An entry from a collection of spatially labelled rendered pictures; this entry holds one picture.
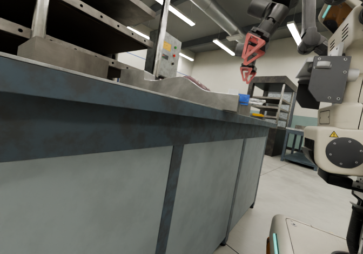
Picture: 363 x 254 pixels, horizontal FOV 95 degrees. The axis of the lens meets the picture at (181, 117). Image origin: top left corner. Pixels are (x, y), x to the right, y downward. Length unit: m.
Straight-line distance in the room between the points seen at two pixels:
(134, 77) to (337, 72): 0.74
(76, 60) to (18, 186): 0.27
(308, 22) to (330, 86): 0.52
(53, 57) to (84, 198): 0.29
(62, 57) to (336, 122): 0.84
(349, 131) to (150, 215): 0.69
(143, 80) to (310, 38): 0.86
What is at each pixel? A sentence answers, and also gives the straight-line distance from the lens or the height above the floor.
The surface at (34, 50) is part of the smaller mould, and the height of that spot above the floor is 0.84.
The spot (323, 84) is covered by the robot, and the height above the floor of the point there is 0.94.
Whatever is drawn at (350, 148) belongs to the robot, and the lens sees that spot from 0.80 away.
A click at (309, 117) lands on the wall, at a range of 7.39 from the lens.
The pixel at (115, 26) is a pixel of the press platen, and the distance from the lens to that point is 1.35.
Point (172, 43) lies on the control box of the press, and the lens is 1.78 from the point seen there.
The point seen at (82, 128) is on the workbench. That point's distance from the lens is 0.32.
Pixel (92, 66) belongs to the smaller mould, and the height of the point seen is 0.84.
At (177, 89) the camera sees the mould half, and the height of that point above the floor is 0.85.
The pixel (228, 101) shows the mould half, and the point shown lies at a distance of 0.58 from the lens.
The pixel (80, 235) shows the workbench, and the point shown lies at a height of 0.52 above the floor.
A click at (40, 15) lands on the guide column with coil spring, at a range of 1.14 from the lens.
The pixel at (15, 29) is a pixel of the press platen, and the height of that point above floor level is 1.01.
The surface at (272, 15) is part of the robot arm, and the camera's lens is 0.72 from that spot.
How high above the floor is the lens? 0.77
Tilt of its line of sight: 3 degrees down
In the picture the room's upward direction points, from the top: 10 degrees clockwise
